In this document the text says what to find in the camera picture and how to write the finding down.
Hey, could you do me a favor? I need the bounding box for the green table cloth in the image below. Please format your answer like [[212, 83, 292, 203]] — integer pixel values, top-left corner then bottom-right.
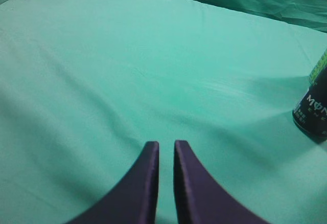
[[1, 0, 326, 223]]

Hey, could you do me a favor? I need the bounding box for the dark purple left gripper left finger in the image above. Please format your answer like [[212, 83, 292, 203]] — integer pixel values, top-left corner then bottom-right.
[[68, 141, 159, 223]]

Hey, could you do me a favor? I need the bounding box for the black Monster energy can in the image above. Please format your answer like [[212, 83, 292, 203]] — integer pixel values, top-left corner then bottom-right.
[[292, 52, 326, 141]]

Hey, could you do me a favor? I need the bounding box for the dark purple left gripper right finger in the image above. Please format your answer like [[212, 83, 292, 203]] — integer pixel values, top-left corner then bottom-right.
[[174, 140, 267, 223]]

